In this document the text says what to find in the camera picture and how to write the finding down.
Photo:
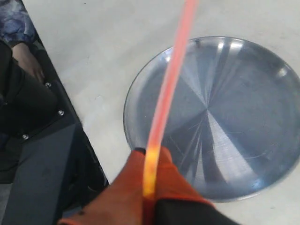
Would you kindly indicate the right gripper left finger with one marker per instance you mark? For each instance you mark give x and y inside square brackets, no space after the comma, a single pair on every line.
[121,203]

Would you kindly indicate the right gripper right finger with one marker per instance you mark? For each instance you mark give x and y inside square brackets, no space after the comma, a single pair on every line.
[176,201]

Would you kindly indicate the thin red straw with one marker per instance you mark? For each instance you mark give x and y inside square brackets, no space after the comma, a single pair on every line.
[165,98]

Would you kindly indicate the blue patterned sleeve forearm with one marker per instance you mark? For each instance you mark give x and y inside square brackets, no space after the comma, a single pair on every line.
[15,23]

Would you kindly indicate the bystander bare hand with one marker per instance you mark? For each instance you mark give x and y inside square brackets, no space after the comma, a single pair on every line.
[26,60]

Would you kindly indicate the round stainless steel plate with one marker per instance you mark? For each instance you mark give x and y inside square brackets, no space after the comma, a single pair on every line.
[234,126]

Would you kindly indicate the black table frame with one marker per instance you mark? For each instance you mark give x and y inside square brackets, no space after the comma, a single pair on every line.
[54,167]

